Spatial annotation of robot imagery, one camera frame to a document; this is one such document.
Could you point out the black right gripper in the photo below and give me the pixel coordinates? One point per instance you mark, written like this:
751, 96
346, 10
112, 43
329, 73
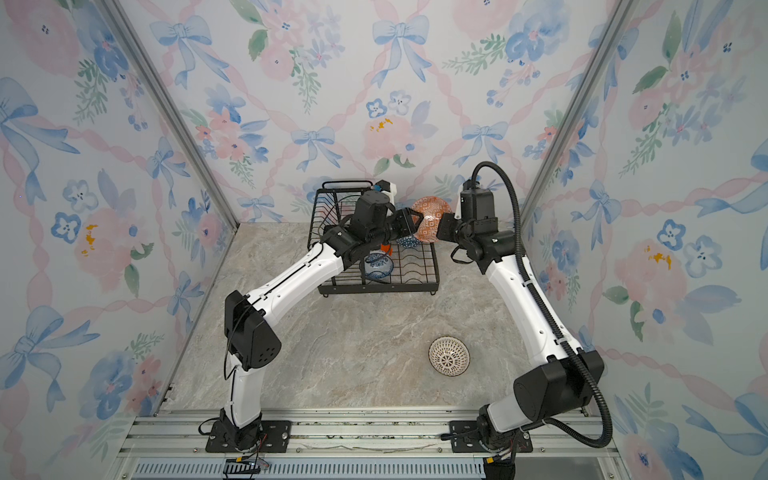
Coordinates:
447, 221

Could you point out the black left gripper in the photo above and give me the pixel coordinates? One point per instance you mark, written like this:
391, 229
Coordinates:
404, 219

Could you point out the red patterned ceramic bowl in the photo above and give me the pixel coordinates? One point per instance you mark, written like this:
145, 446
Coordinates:
432, 209

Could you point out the black wire dish rack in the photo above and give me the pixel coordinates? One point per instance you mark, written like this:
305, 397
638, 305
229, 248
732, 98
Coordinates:
415, 270

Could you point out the blue floral ceramic bowl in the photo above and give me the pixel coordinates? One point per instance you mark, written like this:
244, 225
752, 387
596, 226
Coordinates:
378, 265

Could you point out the white brown lattice bowl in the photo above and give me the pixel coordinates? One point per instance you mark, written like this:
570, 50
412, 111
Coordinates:
449, 356

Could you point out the blue geometric patterned bowl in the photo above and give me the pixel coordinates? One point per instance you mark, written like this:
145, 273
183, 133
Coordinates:
409, 242

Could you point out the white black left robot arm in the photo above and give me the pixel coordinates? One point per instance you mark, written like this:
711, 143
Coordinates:
250, 319

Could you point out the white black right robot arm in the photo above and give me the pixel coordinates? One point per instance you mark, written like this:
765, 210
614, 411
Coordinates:
564, 375

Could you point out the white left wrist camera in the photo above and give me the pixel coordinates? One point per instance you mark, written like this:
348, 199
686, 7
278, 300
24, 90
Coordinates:
389, 189

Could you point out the right aluminium corner post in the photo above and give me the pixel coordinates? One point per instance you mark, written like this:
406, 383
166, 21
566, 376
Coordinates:
608, 40

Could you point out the aluminium corner post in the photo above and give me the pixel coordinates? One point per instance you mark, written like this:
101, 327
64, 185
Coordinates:
608, 40
128, 38

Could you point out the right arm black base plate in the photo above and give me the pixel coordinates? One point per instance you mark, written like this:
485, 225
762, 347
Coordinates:
464, 437

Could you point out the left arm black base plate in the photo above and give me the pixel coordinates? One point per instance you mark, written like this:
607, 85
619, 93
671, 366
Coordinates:
263, 436

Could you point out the left aluminium corner post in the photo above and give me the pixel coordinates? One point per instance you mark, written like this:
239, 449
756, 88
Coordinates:
128, 38

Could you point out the aluminium front rail frame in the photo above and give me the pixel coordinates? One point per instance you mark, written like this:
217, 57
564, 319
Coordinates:
398, 442

